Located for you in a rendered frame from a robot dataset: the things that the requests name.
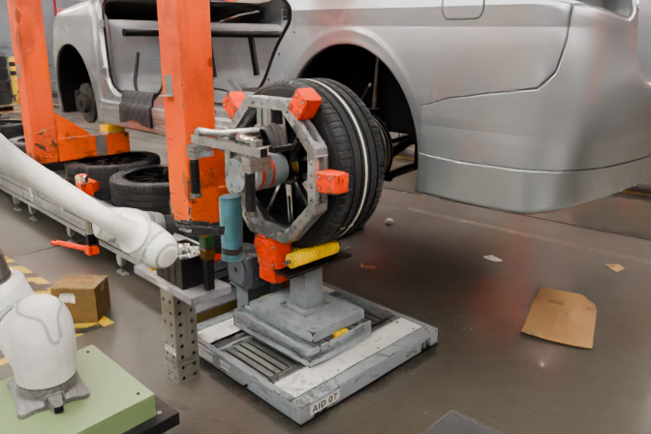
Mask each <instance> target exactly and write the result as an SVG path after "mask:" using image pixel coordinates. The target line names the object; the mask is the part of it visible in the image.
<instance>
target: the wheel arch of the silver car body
mask: <svg viewBox="0 0 651 434"><path fill-rule="evenodd" d="M376 56H377V57H378V58H379V59H380V72H379V85H378V98H377V108H378V109H381V111H380V116H379V118H380V119H381V120H382V121H384V122H386V123H387V129H388V131H389V132H394V133H401V134H408V135H409V136H410V138H411V139H412V140H413V142H414V143H415V165H414V169H418V176H417V183H416V188H415V192H417V186H418V181H419V138H418V131H417V126H416V121H415V118H414V115H413V111H412V108H411V105H410V102H409V100H408V97H407V95H406V93H405V91H404V89H403V87H402V85H401V83H400V81H399V79H398V78H397V76H396V75H395V73H394V72H393V70H392V69H391V68H390V66H389V65H388V64H387V63H386V62H385V61H384V60H383V59H382V58H381V57H380V56H379V55H378V54H377V53H375V52H374V51H372V50H371V49H369V48H367V47H366V46H362V45H360V44H356V43H352V42H335V43H331V44H328V45H326V46H323V47H321V48H319V49H318V50H316V51H315V52H314V53H313V54H311V55H310V56H309V57H308V58H307V60H306V61H305V62H304V63H303V64H302V66H301V67H300V69H299V70H298V72H297V74H296V75H295V77H294V79H298V78H329V79H333V80H336V81H338V82H340V83H342V84H344V85H345V86H347V87H349V88H350V89H351V90H352V91H354V93H356V94H357V95H358V97H359V98H360V99H361V97H362V95H363V93H364V91H365V90H366V88H367V86H368V84H369V82H370V83H372V84H371V86H370V87H369V89H368V91H367V92H366V94H365V96H364V98H363V100H362V101H363V102H364V103H365V105H366V107H367V108H368V109H369V108H372V99H373V86H374V73H375V60H376ZM290 135H291V144H293V143H294V141H295V137H296V134H295V131H294V130H293V128H291V131H290Z"/></svg>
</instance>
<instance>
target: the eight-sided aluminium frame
mask: <svg viewBox="0 0 651 434"><path fill-rule="evenodd" d="M291 100H292V98H282V97H272V96H264V95H252V96H246V97H245V98H244V100H242V103H241V105H240V107H239V108H238V110H237V111H236V113H235V115H234V116H233V118H232V120H231V122H230V124H229V125H228V127H227V128H226V129H225V130H227V129H239V128H247V127H248V125H249V124H250V122H251V120H252V119H253V117H254V116H255V114H256V113H257V107H260V108H262V109H275V110H281V111H282V112H283V114H284V115H285V117H286V118H287V120H288V122H289V123H290V125H291V127H292V128H293V130H294V132H295V134H296V135H297V137H298V139H299V140H300V142H301V143H302V145H303V147H304V148H305V150H306V152H307V181H308V205H307V207H306V208H305V209H304V210H303V211H302V212H301V214H300V215H299V216H298V217H297V218H296V219H295V220H294V222H293V223H292V224H291V225H290V226H289V227H285V226H282V225H279V224H276V223H273V222H270V221H267V220H265V219H264V217H263V216H262V214H261V212H260V211H259V209H258V208H257V206H256V208H257V210H258V216H256V217H245V216H244V211H245V207H246V206H245V203H246V202H245V192H241V193H236V192H234V191H233V190H232V189H231V188H230V187H229V185H228V183H227V180H226V179H225V181H226V187H227V188H228V192H230V194H238V195H240V196H241V197H242V199H241V204H242V217H243V218H244V220H245V222H246V224H247V225H246V226H247V227H248V228H249V229H250V231H251V232H253V233H255V232H257V233H259V234H261V235H264V236H267V237H269V238H272V239H275V240H277V241H280V242H281V243H286V244H288V243H292V242H295V241H298V240H300V238H301V237H302V236H303V235H304V234H305V233H306V232H307V231H308V230H309V229H310V228H311V227H312V225H313V224H314V223H315V222H316V221H317V220H318V219H319V218H320V217H321V216H322V215H323V214H325V211H326V210H327V203H328V200H327V194H325V193H321V192H317V191H316V171H324V170H327V156H328V154H327V147H326V144H325V141H324V140H322V138H321V136H320V135H319V133H318V132H317V130H316V129H315V127H314V125H313V124H312V122H311V121H310V119H305V120H297V119H296V118H295V117H294V115H293V114H292V113H291V112H290V110H289V109H288V106H289V104H290V102H291ZM223 140H231V141H236V142H240V141H238V140H237V139H236V137H235V136H233V137H224V138H223ZM240 155H242V154H240V153H235V152H231V151H227V150H225V167H226V164H227V162H228V161H229V160H230V159H231V158H236V157H239V156H240Z"/></svg>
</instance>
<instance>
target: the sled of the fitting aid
mask: <svg viewBox="0 0 651 434"><path fill-rule="evenodd" d="M233 324H234V325H235V326H237V327H239V328H241V329H243V330H244V331H246V332H248V333H250V334H251V335H253V336H255V337H257V338H258V339H260V340H262V341H264V342H265V343H266V344H268V345H270V346H271V347H273V348H275V349H277V350H278V351H280V352H282V353H284V354H285V355H287V356H289V357H291V358H293V359H295V360H297V361H298V362H300V363H302V364H304V365H305V366H307V367H309V368H311V367H313V366H315V365H317V364H319V363H321V362H323V361H324V360H326V359H328V358H330V357H333V356H335V355H337V354H339V353H341V352H342V351H344V350H346V349H348V348H350V347H352V346H354V345H355V344H357V343H359V342H361V341H362V340H364V339H366V338H368V337H370V336H371V320H369V319H367V318H363V319H362V320H360V321H358V322H356V323H354V324H352V325H349V326H347V327H345V328H343V329H341V330H338V331H336V332H334V333H332V334H330V335H329V336H327V337H325V338H323V339H321V340H319V341H317V342H315V343H311V342H309V341H307V340H306V339H304V338H302V337H300V336H298V335H296V334H294V333H292V332H290V331H288V330H286V329H285V328H283V327H281V326H279V325H277V324H275V323H273V322H271V321H269V320H267V319H266V318H264V317H262V316H260V315H258V314H256V313H254V312H252V311H251V309H250V302H247V304H245V305H243V306H240V307H238V308H235V309H233Z"/></svg>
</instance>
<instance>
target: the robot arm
mask: <svg viewBox="0 0 651 434"><path fill-rule="evenodd" d="M0 173H1V174H4V175H7V176H8V177H11V178H13V179H15V180H17V181H19V182H21V183H23V184H25V185H27V186H29V187H31V188H32V189H34V190H36V191H38V192H39V193H41V194H43V195H45V196H46V197H48V198H50V199H51V200H53V201H55V202H57V203H59V204H61V205H62V206H64V207H66V208H68V209H69V210H71V211H73V212H74V213H75V214H77V215H79V216H80V217H82V218H84V219H86V220H87V221H89V222H91V223H92V230H93V233H94V235H95V236H96V237H98V238H100V239H102V240H103V241H106V242H113V243H114V244H116V245H119V246H120V248H121V249H122V250H123V251H124V252H125V253H127V254H128V255H130V256H131V257H132V258H134V259H135V260H136V261H138V262H139V263H143V264H145V265H146V266H148V267H151V268H156V269H164V268H167V267H169V266H170V265H171V264H173V263H174V261H175V260H176V258H177V254H178V245H177V243H176V241H175V239H174V238H173V235H174V233H178V234H182V233H185V234H186V235H188V234H196V235H207V236H208V237H210V236H211V235H224V232H225V227H224V226H209V222H208V221H192V219H189V221H187V220H174V218H173V217H172V216H171V215H164V214H162V213H158V212H151V211H141V210H138V209H135V208H127V207H113V208H107V207H106V206H104V205H103V204H101V203H100V202H98V201H96V200H94V199H93V198H91V197H90V196H88V195H87V194H85V193H84V192H82V191H81V190H80V189H78V188H77V187H75V186H74V185H72V184H71V183H69V182H68V181H66V180H65V179H63V178H62V177H60V176H58V175H57V174H55V173H54V172H52V171H51V170H48V169H47V168H45V167H44V166H42V165H41V164H39V163H38V162H36V161H35V160H33V159H32V158H30V157H29V156H27V155H26V154H25V153H23V152H22V151H21V150H19V149H18V148H17V147H16V146H15V145H13V144H12V143H11V142H10V141H9V140H7V139H6V138H5V137H4V136H3V135H2V134H1V133H0ZM0 350H1V351H2V353H3V354H4V356H5V357H6V359H7V361H8V363H9V364H10V365H11V366H12V368H13V372H14V375H15V377H14V378H12V379H10V380H9V381H8V382H7V389H9V390H10V391H11V393H12V395H13V398H14V401H15V405H16V408H17V410H16V418H17V419H27V418H29V417H31V416H33V415H35V414H38V413H40V412H43V411H46V410H49V409H50V410H51V411H52V412H53V413H54V414H55V415H59V414H62V413H63V412H64V408H63V405H64V404H67V403H70V402H73V401H77V400H82V399H86V398H88V397H89V396H90V395H91V393H90V389H89V388H88V387H87V386H86V385H85V384H84V383H83V381H82V379H81V377H80V375H79V373H78V368H77V341H76V334H75V327H74V322H73V318H72V315H71V313H70V311H69V309H68V308H67V306H66V305H65V304H64V302H63V301H62V300H61V299H59V298H58V297H56V296H53V295H50V294H35V293H34V291H33V290H32V288H31V287H30V285H29V283H28V282H27V280H26V278H25V276H24V275H23V273H22V272H20V271H18V270H16V269H13V268H10V267H9V266H8V263H7V261H6V259H5V256H4V254H3V252H2V250H1V247H0Z"/></svg>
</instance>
